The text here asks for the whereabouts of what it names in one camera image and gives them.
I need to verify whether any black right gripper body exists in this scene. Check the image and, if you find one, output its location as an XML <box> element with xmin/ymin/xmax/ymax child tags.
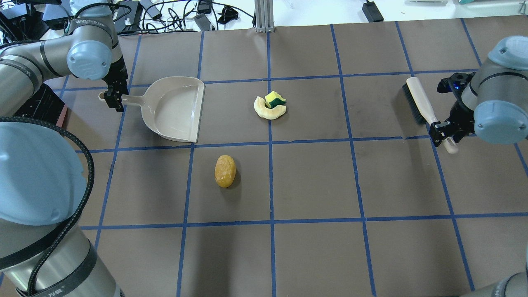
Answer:
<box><xmin>429</xmin><ymin>72</ymin><xmax>476</xmax><ymax>147</ymax></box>

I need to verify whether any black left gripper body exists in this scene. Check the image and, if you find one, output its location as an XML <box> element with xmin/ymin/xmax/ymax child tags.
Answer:
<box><xmin>103</xmin><ymin>62</ymin><xmax>129</xmax><ymax>112</ymax></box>

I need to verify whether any white hand brush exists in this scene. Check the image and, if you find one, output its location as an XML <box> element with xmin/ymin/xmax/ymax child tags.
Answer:
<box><xmin>402</xmin><ymin>77</ymin><xmax>459</xmax><ymax>154</ymax></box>

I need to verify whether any beige plastic dustpan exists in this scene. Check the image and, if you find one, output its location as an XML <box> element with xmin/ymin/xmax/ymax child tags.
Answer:
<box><xmin>121</xmin><ymin>76</ymin><xmax>205</xmax><ymax>143</ymax></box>

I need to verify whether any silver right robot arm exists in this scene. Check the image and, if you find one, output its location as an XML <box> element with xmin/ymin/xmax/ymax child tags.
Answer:
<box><xmin>429</xmin><ymin>35</ymin><xmax>528</xmax><ymax>146</ymax></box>

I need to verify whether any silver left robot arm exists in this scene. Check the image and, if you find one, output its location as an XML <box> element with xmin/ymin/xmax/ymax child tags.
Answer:
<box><xmin>0</xmin><ymin>0</ymin><xmax>128</xmax><ymax>116</ymax></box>

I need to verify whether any black trash bag bin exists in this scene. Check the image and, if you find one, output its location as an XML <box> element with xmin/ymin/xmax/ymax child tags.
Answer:
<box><xmin>13</xmin><ymin>83</ymin><xmax>68</xmax><ymax>127</ymax></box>

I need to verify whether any brown potato-shaped bread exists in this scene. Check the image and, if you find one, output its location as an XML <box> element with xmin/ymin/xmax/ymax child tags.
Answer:
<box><xmin>214</xmin><ymin>155</ymin><xmax>236</xmax><ymax>188</ymax></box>

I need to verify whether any black power adapter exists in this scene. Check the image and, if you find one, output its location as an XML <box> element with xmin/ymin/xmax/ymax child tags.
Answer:
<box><xmin>361</xmin><ymin>0</ymin><xmax>384</xmax><ymax>23</ymax></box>

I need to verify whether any pale yellow crescent foam piece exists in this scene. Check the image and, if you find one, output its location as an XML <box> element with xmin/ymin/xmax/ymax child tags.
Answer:
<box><xmin>253</xmin><ymin>96</ymin><xmax>287</xmax><ymax>120</ymax></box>

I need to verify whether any yellow green sponge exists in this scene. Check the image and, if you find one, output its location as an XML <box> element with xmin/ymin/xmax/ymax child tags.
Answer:
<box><xmin>264</xmin><ymin>91</ymin><xmax>285</xmax><ymax>109</ymax></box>

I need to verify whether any aluminium frame post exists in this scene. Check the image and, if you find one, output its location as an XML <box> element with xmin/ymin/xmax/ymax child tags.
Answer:
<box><xmin>255</xmin><ymin>0</ymin><xmax>275</xmax><ymax>33</ymax></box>

